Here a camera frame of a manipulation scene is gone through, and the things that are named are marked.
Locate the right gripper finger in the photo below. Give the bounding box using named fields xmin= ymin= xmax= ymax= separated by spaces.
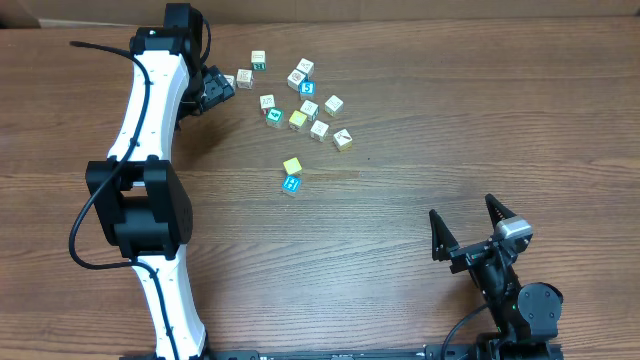
xmin=429 ymin=209 xmax=459 ymax=261
xmin=485 ymin=194 xmax=516 ymax=226

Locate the yellow block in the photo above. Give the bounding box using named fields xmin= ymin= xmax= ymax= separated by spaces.
xmin=283 ymin=157 xmax=302 ymax=176
xmin=288 ymin=110 xmax=308 ymax=132

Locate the blue symbol block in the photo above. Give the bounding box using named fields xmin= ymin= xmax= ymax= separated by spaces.
xmin=281 ymin=175 xmax=301 ymax=196

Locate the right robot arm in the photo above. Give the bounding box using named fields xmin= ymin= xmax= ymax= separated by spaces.
xmin=429 ymin=194 xmax=564 ymax=360

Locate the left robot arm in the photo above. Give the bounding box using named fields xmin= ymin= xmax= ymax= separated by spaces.
xmin=69 ymin=3 xmax=235 ymax=360

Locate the wooden block bird picture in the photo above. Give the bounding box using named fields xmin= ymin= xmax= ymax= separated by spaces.
xmin=225 ymin=75 xmax=236 ymax=90

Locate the wooden block red letter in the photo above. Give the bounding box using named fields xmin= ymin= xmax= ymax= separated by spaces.
xmin=236 ymin=69 xmax=254 ymax=89

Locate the block with green side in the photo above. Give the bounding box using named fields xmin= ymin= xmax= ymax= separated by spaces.
xmin=251 ymin=50 xmax=266 ymax=71

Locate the wooden block faint drawing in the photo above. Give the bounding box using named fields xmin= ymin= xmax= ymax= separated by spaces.
xmin=259 ymin=94 xmax=275 ymax=115

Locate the green number four block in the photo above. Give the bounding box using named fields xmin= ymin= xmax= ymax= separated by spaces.
xmin=265 ymin=107 xmax=284 ymax=128

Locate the wooden block round picture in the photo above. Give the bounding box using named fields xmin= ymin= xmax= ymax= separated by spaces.
xmin=287 ymin=69 xmax=307 ymax=92

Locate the yellow top block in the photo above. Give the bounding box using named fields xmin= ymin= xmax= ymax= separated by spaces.
xmin=288 ymin=110 xmax=308 ymax=132

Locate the top right wooden block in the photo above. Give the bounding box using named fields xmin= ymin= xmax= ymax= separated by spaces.
xmin=296 ymin=58 xmax=315 ymax=78

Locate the blue number five block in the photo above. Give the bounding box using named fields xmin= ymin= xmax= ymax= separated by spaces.
xmin=299 ymin=81 xmax=316 ymax=100

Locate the wooden block green seven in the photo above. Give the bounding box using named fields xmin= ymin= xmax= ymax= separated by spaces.
xmin=300 ymin=100 xmax=319 ymax=121

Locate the pale wooden block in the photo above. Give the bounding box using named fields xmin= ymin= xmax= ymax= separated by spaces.
xmin=310 ymin=120 xmax=329 ymax=142

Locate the block with red mark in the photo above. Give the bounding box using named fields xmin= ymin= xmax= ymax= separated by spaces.
xmin=333 ymin=129 xmax=353 ymax=151

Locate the cardboard backdrop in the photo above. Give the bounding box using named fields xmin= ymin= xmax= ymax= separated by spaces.
xmin=1 ymin=0 xmax=639 ymax=28

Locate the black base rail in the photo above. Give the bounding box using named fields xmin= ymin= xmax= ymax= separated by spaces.
xmin=119 ymin=342 xmax=565 ymax=360

